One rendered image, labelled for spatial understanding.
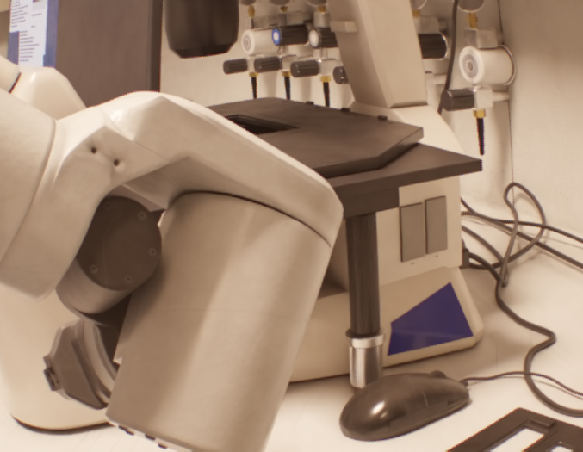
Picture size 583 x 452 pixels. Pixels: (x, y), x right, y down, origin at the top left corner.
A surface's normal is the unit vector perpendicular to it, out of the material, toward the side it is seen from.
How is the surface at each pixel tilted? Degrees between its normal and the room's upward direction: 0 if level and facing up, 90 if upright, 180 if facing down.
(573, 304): 0
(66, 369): 66
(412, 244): 90
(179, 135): 75
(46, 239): 98
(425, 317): 48
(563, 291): 0
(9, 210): 91
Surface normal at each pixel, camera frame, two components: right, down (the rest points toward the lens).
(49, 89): 0.45, 0.00
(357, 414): -0.66, -0.48
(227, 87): -0.88, 0.19
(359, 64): -0.83, 0.43
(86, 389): 0.33, -0.19
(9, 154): 0.62, -0.22
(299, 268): 0.70, -0.01
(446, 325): 0.29, -0.48
